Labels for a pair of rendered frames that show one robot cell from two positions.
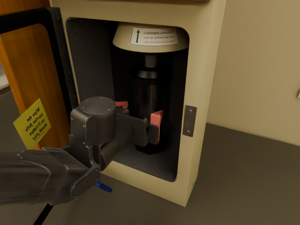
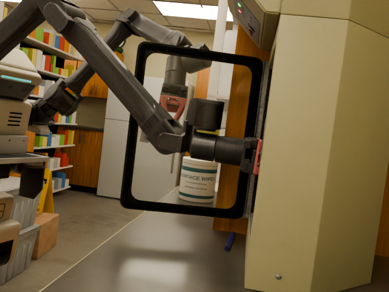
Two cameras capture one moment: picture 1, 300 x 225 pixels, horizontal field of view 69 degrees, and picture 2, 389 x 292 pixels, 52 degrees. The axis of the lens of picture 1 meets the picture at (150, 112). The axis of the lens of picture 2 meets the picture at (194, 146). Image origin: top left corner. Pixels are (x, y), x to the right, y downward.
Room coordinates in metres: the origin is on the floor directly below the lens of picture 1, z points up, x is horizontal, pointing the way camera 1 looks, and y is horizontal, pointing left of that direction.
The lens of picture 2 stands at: (0.02, -0.70, 1.21)
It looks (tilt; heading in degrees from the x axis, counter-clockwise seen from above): 3 degrees down; 72
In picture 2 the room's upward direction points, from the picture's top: 7 degrees clockwise
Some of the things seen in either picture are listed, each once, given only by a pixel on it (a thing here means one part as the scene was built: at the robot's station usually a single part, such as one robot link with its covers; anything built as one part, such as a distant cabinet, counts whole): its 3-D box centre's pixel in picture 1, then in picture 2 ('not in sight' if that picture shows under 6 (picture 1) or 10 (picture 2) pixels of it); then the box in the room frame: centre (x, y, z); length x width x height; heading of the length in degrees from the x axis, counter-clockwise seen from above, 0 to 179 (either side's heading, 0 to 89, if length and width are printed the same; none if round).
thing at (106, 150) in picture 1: (100, 147); (205, 143); (0.30, 0.09, 1.17); 0.07 x 0.06 x 0.07; 155
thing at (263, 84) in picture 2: (71, 96); (255, 140); (0.47, 0.19, 1.19); 0.03 x 0.02 x 0.39; 64
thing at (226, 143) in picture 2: (118, 133); (233, 151); (0.36, 0.06, 1.16); 0.10 x 0.07 x 0.07; 65
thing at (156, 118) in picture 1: (148, 120); (268, 158); (0.41, 0.00, 1.16); 0.09 x 0.07 x 0.07; 155
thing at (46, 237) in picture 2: not in sight; (30, 233); (-0.14, 2.85, 0.14); 0.41 x 0.32 x 0.28; 70
